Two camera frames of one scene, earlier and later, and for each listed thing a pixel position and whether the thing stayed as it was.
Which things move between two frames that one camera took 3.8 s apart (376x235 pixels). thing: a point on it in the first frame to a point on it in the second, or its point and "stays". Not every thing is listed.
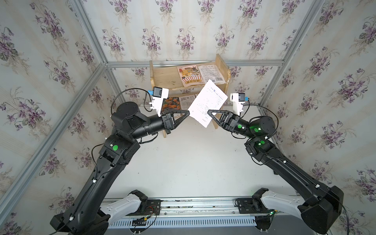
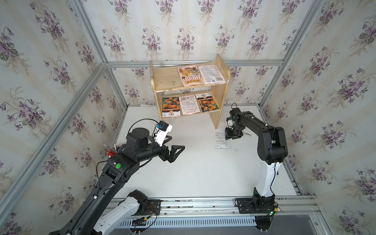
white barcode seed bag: (211, 72) stays
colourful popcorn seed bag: (190, 75) stays
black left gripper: (168, 124) to (164, 156)
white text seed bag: (211, 98) to (220, 141)
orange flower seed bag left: (172, 103) stays
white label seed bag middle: (185, 102) stays
